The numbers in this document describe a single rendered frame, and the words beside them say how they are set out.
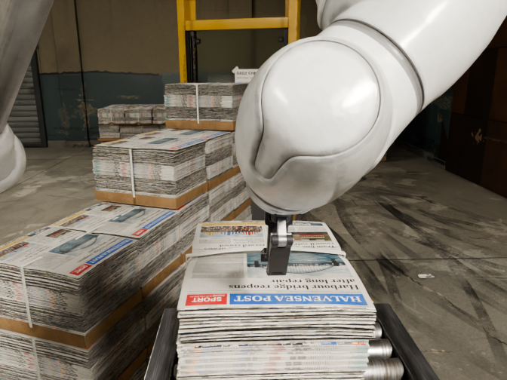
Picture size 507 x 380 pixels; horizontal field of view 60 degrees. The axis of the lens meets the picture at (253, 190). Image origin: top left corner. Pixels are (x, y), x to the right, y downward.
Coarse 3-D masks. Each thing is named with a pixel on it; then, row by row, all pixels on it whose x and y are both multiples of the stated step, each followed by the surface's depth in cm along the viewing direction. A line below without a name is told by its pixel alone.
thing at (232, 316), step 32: (192, 288) 66; (224, 288) 66; (256, 288) 66; (288, 288) 67; (320, 288) 67; (352, 288) 67; (192, 320) 62; (224, 320) 62; (256, 320) 62; (288, 320) 62; (320, 320) 62; (352, 320) 63; (192, 352) 63; (224, 352) 64; (256, 352) 64; (288, 352) 64; (320, 352) 65; (352, 352) 65
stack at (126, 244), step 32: (224, 192) 213; (64, 224) 155; (96, 224) 154; (128, 224) 154; (160, 224) 155; (192, 224) 182; (0, 256) 127; (32, 256) 128; (64, 256) 128; (96, 256) 127; (128, 256) 137; (160, 256) 157; (0, 288) 127; (32, 288) 123; (64, 288) 118; (96, 288) 123; (128, 288) 139; (160, 288) 158; (32, 320) 125; (64, 320) 121; (96, 320) 125; (128, 320) 140; (160, 320) 161; (0, 352) 134; (32, 352) 129; (64, 352) 124; (96, 352) 125; (128, 352) 142
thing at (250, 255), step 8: (320, 248) 82; (328, 248) 82; (336, 248) 82; (200, 256) 79; (208, 256) 79; (216, 256) 79; (224, 256) 79; (232, 256) 79; (240, 256) 79; (248, 256) 79; (256, 256) 79; (296, 256) 79; (304, 256) 79; (312, 256) 79; (320, 256) 79; (328, 256) 79; (336, 256) 79
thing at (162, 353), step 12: (168, 312) 103; (168, 324) 98; (156, 336) 94; (168, 336) 94; (156, 348) 90; (168, 348) 90; (156, 360) 86; (168, 360) 86; (156, 372) 83; (168, 372) 83
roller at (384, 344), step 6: (372, 342) 92; (378, 342) 92; (384, 342) 92; (372, 348) 91; (378, 348) 91; (384, 348) 91; (390, 348) 91; (372, 354) 90; (378, 354) 90; (384, 354) 91; (390, 354) 91
